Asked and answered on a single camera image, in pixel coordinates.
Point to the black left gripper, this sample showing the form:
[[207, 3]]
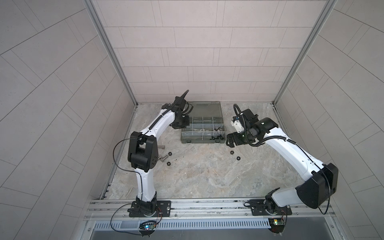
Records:
[[186, 124]]

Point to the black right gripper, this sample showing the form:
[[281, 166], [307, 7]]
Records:
[[235, 141]]

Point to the grey compartment organizer box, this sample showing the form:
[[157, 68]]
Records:
[[203, 119]]

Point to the silver spacer cluster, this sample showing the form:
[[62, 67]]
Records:
[[162, 158]]

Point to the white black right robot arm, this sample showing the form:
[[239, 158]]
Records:
[[320, 180]]

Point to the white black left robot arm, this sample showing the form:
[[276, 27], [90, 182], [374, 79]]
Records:
[[143, 149]]

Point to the white vent grille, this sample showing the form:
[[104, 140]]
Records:
[[186, 224]]

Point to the right circuit board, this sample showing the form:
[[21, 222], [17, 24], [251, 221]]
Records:
[[277, 225]]

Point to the left green circuit board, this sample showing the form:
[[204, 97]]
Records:
[[148, 226]]

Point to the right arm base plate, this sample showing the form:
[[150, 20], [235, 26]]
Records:
[[259, 208]]

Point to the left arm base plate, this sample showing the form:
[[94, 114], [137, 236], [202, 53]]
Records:
[[150, 209]]

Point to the aluminium front rail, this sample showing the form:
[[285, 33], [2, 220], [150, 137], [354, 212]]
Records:
[[211, 208]]

